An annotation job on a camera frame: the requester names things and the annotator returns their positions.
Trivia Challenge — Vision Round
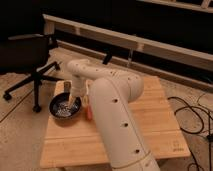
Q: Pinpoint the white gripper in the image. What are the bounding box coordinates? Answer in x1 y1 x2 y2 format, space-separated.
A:
68 76 87 108

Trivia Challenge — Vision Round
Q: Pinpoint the white wooden bench frame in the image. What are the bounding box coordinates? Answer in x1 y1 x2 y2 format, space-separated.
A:
44 14 213 72

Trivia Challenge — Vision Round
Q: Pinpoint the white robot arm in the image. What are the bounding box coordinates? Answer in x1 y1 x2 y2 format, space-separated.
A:
67 59 160 171

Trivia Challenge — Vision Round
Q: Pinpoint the black office chair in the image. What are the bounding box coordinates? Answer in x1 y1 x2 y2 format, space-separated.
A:
0 35 60 112

